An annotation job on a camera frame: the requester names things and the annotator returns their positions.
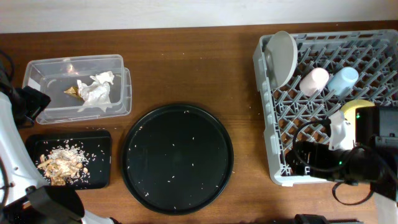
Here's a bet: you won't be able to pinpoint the gold snack wrapper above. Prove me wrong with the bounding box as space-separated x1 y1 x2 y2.
64 86 83 100

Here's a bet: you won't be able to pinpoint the yellow bowl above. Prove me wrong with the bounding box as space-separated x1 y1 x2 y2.
340 100 375 126

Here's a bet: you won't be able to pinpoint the white napkin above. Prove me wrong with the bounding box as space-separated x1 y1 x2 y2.
76 71 114 112

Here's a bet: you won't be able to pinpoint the peanut shells and rice scraps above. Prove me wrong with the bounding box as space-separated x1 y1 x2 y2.
34 139 96 185

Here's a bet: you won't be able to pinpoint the pink cup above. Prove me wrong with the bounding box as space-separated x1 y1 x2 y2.
299 68 329 96

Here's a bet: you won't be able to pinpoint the blue cup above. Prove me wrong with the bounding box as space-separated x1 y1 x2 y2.
327 67 359 96

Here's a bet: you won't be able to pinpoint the grey plate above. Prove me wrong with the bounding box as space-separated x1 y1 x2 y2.
264 31 298 89

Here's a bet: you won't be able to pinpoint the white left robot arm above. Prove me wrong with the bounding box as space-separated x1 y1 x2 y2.
1 52 117 223

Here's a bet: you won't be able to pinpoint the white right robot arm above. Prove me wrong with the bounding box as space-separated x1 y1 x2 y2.
285 106 397 223

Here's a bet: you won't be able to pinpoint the clear plastic waste bin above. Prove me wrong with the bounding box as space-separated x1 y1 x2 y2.
22 54 132 124

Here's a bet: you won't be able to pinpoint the grey dishwasher rack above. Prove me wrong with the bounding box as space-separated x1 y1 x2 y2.
252 30 397 187

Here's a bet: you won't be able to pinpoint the black rectangular tray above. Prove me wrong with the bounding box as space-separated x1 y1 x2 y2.
25 130 112 190

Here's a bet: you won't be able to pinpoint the round black serving tray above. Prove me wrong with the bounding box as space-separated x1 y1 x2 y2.
121 104 234 215

